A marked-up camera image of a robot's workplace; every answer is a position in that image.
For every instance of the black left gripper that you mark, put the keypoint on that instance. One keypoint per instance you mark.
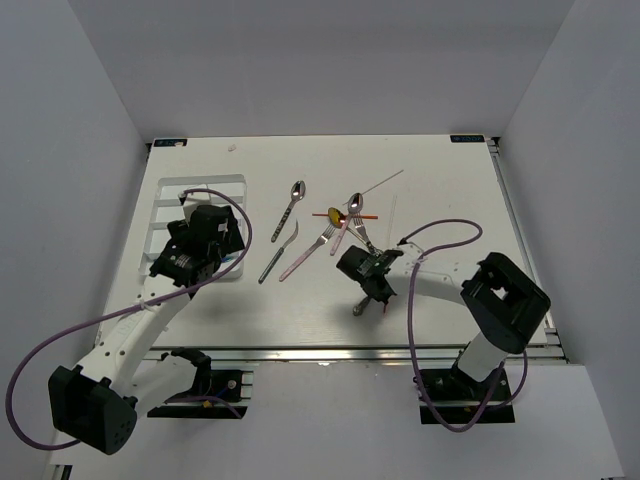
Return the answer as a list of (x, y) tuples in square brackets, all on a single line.
[(232, 241)]

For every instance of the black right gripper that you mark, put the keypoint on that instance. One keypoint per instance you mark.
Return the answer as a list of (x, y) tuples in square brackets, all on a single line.
[(384, 300)]

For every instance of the silver fork black handle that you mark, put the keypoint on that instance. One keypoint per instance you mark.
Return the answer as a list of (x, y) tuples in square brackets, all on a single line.
[(361, 306)]

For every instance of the fork with pink handle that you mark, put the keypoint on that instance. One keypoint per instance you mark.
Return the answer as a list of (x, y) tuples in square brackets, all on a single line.
[(320, 241)]

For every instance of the knife with teal handle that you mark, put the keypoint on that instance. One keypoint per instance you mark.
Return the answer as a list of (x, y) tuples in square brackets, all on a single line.
[(279, 254)]

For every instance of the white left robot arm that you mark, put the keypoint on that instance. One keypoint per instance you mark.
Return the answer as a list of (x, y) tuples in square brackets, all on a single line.
[(100, 399)]

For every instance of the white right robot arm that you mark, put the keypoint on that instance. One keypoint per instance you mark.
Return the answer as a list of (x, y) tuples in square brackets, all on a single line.
[(505, 304)]

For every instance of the white divided cutlery tray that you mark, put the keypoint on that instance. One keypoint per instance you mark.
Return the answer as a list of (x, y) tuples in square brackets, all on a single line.
[(178, 197)]

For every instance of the white chopstick short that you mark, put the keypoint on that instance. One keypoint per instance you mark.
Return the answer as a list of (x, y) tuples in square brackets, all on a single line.
[(392, 215)]

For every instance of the orange chopstick upper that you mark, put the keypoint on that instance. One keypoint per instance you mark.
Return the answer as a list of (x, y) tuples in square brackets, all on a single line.
[(370, 216)]

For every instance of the white chopstick long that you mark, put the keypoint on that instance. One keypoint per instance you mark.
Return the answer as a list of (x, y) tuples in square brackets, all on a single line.
[(382, 181)]

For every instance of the blue label sticker left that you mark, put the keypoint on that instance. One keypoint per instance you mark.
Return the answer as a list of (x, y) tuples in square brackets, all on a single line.
[(170, 142)]

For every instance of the blue label sticker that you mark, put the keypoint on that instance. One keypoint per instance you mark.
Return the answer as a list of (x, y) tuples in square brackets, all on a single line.
[(466, 138), (170, 142)]

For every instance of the blue label sticker right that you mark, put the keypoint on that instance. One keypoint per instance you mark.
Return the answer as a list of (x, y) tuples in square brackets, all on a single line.
[(466, 138)]

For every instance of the gold spoon pink handle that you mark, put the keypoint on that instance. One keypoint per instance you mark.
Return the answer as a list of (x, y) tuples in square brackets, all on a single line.
[(341, 229)]

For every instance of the silver spoon iridescent handle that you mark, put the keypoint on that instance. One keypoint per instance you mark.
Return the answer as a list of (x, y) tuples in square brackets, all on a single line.
[(355, 206)]

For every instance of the silver spoon patterned handle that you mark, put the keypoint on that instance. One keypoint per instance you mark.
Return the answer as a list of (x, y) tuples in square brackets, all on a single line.
[(297, 193)]

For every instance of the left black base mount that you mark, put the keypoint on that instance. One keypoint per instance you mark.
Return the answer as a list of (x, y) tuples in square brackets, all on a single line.
[(215, 393)]

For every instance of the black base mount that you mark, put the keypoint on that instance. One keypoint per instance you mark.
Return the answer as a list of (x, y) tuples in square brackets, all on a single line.
[(215, 393), (465, 400)]

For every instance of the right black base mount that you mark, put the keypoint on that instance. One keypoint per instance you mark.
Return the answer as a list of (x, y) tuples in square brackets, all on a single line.
[(465, 400)]

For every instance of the aluminium table frame rail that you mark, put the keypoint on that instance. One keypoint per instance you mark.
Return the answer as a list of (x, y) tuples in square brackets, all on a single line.
[(552, 337)]

